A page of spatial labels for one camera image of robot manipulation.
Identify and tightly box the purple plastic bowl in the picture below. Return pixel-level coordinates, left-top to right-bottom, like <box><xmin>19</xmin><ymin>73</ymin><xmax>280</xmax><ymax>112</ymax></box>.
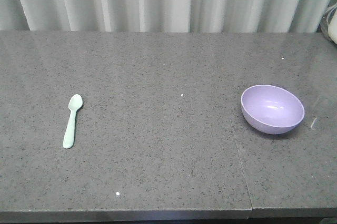
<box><xmin>241</xmin><ymin>85</ymin><xmax>305</xmax><ymax>135</ymax></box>

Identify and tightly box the mint green plastic spoon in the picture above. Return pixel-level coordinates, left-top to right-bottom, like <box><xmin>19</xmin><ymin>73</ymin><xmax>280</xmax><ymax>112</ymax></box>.
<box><xmin>62</xmin><ymin>94</ymin><xmax>83</xmax><ymax>149</ymax></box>

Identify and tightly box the white pleated curtain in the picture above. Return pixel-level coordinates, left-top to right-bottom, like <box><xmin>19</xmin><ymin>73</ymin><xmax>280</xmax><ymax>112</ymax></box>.
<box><xmin>1</xmin><ymin>0</ymin><xmax>336</xmax><ymax>33</ymax></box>

